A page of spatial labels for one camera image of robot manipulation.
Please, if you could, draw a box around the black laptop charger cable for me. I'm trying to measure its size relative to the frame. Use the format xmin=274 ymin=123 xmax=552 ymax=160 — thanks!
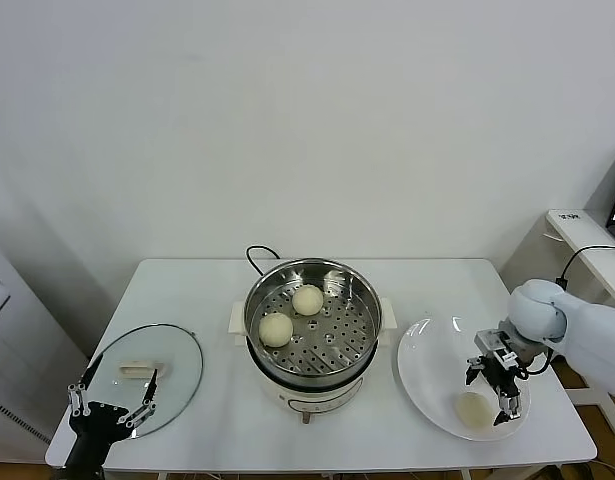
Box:
xmin=555 ymin=243 xmax=615 ymax=290

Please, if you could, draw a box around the white steamed baozi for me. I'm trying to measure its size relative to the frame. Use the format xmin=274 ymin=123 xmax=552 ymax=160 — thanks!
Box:
xmin=291 ymin=284 xmax=325 ymax=317
xmin=258 ymin=312 xmax=294 ymax=349
xmin=454 ymin=392 xmax=494 ymax=430

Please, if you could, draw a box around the cream electric cooking pot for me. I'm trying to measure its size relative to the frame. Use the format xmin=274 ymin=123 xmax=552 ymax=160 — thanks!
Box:
xmin=228 ymin=297 xmax=397 ymax=426

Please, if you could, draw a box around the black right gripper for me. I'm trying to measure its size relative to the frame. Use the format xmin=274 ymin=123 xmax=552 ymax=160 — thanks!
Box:
xmin=464 ymin=355 xmax=532 ymax=428

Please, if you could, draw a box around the black pot power cord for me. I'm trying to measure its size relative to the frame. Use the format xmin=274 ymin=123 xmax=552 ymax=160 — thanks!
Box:
xmin=245 ymin=245 xmax=281 ymax=276

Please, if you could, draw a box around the round glass pot lid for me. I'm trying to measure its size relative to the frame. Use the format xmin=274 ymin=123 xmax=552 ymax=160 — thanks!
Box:
xmin=85 ymin=323 xmax=204 ymax=441

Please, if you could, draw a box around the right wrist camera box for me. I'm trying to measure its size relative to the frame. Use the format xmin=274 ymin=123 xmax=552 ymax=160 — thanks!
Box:
xmin=474 ymin=327 xmax=519 ymax=369

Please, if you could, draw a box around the white side desk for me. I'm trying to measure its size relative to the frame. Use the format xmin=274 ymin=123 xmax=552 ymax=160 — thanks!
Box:
xmin=497 ymin=208 xmax=615 ymax=437

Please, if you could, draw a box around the white cabinet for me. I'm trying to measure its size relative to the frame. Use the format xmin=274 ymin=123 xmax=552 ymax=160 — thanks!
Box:
xmin=0 ymin=234 xmax=91 ymax=449

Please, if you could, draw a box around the perforated steel steamer basket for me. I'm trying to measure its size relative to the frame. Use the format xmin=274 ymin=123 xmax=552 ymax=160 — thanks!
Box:
xmin=243 ymin=258 xmax=383 ymax=384

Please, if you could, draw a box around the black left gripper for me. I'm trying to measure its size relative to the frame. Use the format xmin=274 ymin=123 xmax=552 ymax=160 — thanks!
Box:
xmin=66 ymin=356 xmax=160 ymax=469

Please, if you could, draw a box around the white round plate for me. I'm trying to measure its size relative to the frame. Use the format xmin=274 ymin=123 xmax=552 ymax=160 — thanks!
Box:
xmin=396 ymin=314 xmax=532 ymax=442

